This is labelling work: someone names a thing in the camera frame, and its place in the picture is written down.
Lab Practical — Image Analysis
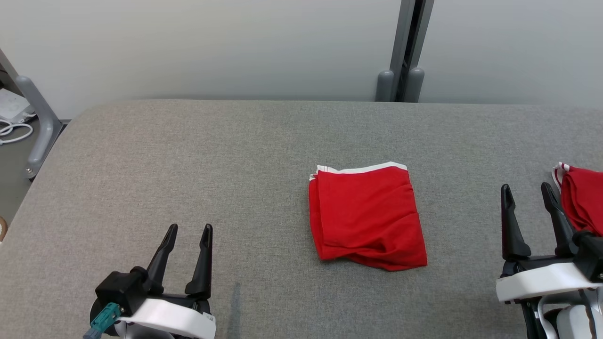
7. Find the grey metal frame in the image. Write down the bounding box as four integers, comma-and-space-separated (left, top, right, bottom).
0, 47, 64, 179

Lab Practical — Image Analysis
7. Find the white cable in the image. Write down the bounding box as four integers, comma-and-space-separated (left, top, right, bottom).
0, 113, 37, 145

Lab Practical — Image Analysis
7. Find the red Bulls 23 jersey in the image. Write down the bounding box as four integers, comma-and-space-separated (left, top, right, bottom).
552, 162, 603, 237

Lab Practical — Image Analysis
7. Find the left teal plug black cable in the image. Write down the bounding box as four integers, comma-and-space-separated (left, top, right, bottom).
82, 303, 122, 339

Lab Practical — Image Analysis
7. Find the red garment with white trim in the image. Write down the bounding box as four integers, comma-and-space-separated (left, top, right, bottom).
309, 161, 428, 272

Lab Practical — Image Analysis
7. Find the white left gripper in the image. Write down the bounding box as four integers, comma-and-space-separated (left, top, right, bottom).
115, 224, 217, 339

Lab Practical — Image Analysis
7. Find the grey metal post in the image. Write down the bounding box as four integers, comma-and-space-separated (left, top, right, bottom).
375, 0, 435, 103

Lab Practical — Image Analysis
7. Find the white box device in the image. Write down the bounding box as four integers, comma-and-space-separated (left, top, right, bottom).
0, 88, 36, 124

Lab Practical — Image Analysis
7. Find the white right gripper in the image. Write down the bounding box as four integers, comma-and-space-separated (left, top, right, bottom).
496, 182, 603, 304

